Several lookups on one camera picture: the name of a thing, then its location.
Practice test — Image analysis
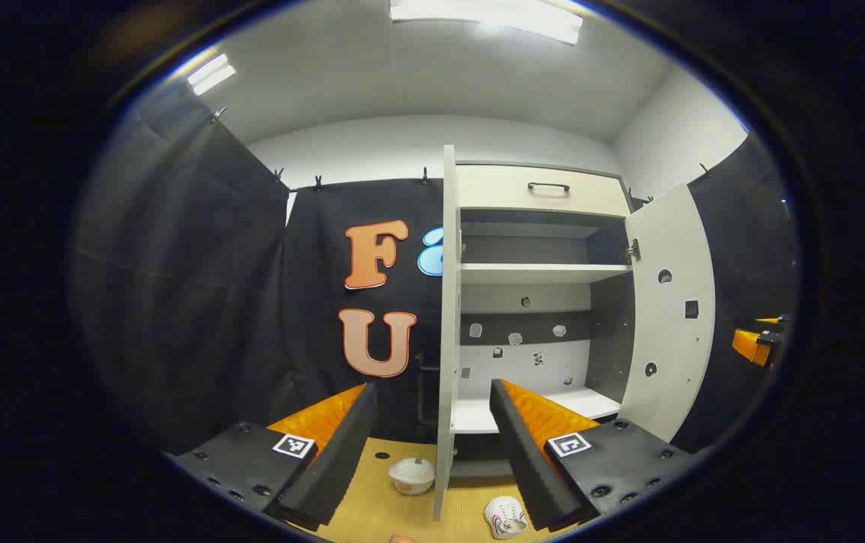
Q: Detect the long ceiling light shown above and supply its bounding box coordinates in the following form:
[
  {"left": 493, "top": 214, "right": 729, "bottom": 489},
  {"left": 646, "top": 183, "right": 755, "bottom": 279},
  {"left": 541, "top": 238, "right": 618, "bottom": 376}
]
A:
[
  {"left": 389, "top": 0, "right": 584, "bottom": 46},
  {"left": 187, "top": 53, "right": 237, "bottom": 97}
]

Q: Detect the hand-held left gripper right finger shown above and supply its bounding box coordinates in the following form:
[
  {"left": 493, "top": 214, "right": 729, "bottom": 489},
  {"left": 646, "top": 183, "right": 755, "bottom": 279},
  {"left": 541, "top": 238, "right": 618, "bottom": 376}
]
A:
[{"left": 489, "top": 379, "right": 704, "bottom": 532}]

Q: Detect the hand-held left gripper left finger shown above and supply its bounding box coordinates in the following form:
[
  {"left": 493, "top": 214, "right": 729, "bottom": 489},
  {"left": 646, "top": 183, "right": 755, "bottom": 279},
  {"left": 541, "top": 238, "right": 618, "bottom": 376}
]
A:
[{"left": 164, "top": 382, "right": 379, "bottom": 532}]

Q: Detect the black backdrop cloth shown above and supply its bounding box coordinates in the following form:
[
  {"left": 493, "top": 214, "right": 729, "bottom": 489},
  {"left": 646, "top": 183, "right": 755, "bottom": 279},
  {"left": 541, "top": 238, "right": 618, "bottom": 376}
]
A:
[
  {"left": 70, "top": 79, "right": 290, "bottom": 453},
  {"left": 240, "top": 178, "right": 448, "bottom": 446},
  {"left": 670, "top": 134, "right": 802, "bottom": 453}
]

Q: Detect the cream cabinet drawer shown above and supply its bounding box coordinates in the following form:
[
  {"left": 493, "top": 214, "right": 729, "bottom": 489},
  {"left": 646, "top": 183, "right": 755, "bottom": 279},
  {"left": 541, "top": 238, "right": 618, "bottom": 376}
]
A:
[{"left": 456, "top": 164, "right": 631, "bottom": 218}]

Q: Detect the white shoe cabinet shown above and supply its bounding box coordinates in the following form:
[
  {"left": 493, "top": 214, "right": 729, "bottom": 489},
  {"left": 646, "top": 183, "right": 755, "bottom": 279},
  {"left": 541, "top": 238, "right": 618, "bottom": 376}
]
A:
[{"left": 443, "top": 161, "right": 636, "bottom": 480}]

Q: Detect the white lidded bowl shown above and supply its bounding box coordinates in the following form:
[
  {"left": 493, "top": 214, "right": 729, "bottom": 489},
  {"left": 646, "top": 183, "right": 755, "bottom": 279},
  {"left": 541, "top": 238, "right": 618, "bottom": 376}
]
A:
[{"left": 388, "top": 457, "right": 437, "bottom": 496}]

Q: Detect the white shoe cabinet door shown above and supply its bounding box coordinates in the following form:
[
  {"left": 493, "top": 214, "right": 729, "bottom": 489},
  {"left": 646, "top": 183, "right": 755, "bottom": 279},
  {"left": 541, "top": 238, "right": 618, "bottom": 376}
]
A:
[
  {"left": 432, "top": 145, "right": 465, "bottom": 521},
  {"left": 619, "top": 183, "right": 716, "bottom": 444}
]

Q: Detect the black door handle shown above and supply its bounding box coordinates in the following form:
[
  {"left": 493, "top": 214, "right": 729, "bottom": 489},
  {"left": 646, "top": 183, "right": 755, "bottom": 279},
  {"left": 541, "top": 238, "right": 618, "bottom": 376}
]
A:
[{"left": 416, "top": 352, "right": 440, "bottom": 431}]

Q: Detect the white shoe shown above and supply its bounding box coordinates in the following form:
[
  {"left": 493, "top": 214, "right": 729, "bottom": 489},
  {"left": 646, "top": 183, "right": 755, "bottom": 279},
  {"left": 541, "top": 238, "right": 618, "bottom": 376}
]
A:
[{"left": 483, "top": 495, "right": 529, "bottom": 540}]

